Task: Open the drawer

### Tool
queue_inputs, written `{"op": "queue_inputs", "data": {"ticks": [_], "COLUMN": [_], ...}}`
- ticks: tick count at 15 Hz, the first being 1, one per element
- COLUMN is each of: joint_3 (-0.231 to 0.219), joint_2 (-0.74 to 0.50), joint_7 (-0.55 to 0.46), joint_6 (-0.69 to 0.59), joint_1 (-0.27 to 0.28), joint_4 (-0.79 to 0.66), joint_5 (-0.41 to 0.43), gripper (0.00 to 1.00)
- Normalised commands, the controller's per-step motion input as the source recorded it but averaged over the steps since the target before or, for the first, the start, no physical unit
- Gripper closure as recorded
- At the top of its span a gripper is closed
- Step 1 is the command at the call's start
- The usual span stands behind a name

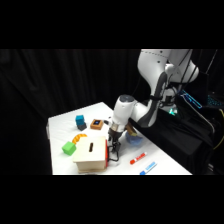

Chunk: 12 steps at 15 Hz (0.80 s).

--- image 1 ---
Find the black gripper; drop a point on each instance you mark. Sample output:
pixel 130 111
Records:
pixel 116 137

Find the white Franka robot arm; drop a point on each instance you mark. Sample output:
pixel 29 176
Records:
pixel 150 66

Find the red marker pen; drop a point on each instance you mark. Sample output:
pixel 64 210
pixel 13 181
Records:
pixel 137 159

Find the light wooden box with slot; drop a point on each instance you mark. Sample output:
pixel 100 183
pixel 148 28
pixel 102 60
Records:
pixel 90 153

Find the brown block with blue top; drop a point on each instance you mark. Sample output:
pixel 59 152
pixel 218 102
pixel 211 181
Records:
pixel 96 124

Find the orange ridged toy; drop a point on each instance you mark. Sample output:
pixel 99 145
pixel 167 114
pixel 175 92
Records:
pixel 79 137

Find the blue marker pen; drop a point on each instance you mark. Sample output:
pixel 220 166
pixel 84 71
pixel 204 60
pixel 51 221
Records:
pixel 148 168

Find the dark grey cube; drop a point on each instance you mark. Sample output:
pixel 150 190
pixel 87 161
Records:
pixel 82 126

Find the teal cube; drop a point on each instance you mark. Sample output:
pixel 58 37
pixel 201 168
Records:
pixel 79 119

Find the green cube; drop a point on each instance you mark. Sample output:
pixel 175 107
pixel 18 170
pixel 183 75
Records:
pixel 68 148

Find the black covered robot stand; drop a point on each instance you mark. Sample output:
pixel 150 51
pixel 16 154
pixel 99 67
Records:
pixel 176 140

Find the small green light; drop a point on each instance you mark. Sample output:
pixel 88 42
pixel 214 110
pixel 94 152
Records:
pixel 172 111

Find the blue lit bar device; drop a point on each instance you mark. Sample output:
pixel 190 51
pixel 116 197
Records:
pixel 191 98

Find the black curtain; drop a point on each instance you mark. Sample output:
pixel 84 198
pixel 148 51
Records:
pixel 36 86

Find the teal lit device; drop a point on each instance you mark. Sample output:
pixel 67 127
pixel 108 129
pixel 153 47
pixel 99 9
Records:
pixel 216 100

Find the brown wrist camera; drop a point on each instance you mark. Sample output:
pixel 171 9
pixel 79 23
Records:
pixel 132 130

